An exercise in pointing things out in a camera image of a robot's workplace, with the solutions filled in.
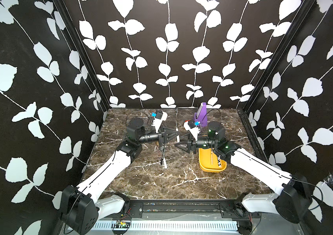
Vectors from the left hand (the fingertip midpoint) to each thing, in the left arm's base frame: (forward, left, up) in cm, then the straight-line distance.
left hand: (178, 132), depth 65 cm
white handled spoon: (+12, +8, -34) cm, 36 cm away
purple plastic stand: (+31, -21, -26) cm, 46 cm away
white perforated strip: (-32, +17, -34) cm, 49 cm away
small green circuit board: (-31, +29, -34) cm, 54 cm away
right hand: (-2, +1, -5) cm, 6 cm away
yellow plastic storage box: (-3, -20, -32) cm, 37 cm away
